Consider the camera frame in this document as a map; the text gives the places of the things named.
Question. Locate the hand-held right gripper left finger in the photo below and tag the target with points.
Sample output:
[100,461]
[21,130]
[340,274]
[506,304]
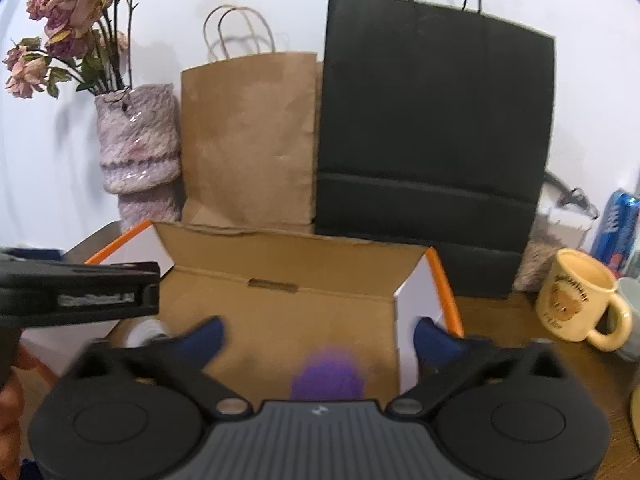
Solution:
[207,340]

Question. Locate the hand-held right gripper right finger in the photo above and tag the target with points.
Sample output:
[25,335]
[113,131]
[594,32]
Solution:
[431,342]

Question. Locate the red cardboard box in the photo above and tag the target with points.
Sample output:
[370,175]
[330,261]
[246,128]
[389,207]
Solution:
[300,320]

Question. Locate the purple object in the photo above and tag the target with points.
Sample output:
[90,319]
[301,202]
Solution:
[327,375]

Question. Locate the person's left hand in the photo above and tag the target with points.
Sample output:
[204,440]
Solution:
[12,410]

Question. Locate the white tape roll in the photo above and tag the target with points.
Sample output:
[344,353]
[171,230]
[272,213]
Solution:
[147,332]

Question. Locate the yellow bear mug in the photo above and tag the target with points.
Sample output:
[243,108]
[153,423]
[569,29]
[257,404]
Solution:
[570,300]

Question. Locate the pink textured vase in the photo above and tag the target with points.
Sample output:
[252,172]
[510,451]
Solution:
[137,145]

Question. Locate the clear food container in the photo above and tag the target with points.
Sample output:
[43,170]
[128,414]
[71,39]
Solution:
[555,240]

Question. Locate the pale grey cup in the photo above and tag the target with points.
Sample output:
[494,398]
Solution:
[629,305]

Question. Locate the brown paper bag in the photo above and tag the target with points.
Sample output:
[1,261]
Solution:
[250,140]

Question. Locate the black paper bag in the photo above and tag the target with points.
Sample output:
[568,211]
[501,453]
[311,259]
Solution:
[430,135]

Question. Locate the blue drink can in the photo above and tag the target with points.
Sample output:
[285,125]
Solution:
[617,230]

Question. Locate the dried rose bouquet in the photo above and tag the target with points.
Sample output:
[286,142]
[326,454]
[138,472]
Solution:
[65,20]

